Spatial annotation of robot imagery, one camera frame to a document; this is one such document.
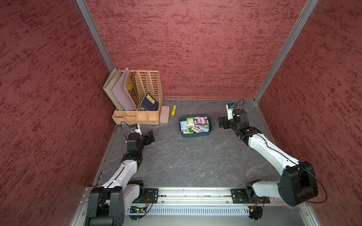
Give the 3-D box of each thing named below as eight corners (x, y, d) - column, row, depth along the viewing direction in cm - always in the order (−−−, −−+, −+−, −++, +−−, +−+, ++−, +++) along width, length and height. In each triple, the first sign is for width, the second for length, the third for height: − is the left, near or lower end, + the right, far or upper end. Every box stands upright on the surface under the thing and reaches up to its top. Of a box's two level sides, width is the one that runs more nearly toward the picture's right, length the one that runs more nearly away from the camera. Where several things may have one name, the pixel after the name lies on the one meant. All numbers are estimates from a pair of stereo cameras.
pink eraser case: (159, 123, 107) (158, 121, 105) (161, 107, 117) (161, 105, 115) (168, 123, 107) (168, 121, 105) (170, 107, 117) (170, 105, 115)
